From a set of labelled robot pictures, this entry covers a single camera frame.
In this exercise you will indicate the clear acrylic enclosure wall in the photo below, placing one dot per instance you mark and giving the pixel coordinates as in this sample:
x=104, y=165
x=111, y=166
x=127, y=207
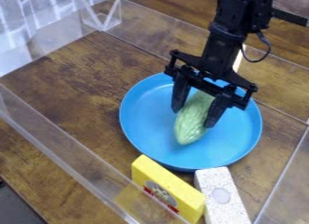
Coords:
x=64, y=155

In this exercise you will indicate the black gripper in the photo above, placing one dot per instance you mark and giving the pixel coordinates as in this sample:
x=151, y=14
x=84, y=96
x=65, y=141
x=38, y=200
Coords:
x=227, y=87

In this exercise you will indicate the blue round tray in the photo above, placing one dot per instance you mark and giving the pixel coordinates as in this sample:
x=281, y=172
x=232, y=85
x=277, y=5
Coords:
x=147, y=119

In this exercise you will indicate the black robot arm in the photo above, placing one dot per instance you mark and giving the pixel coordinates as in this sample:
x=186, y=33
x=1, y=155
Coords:
x=238, y=18

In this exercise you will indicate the white curtain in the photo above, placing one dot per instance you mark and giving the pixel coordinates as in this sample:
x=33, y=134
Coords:
x=38, y=26

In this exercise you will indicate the white speckled block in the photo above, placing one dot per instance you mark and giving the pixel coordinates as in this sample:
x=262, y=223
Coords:
x=223, y=206

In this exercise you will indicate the green bitter gourd toy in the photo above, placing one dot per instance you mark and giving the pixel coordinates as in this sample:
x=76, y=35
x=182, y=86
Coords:
x=188, y=128

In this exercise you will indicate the yellow sponge block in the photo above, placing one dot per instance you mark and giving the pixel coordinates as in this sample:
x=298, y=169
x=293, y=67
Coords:
x=183, y=199

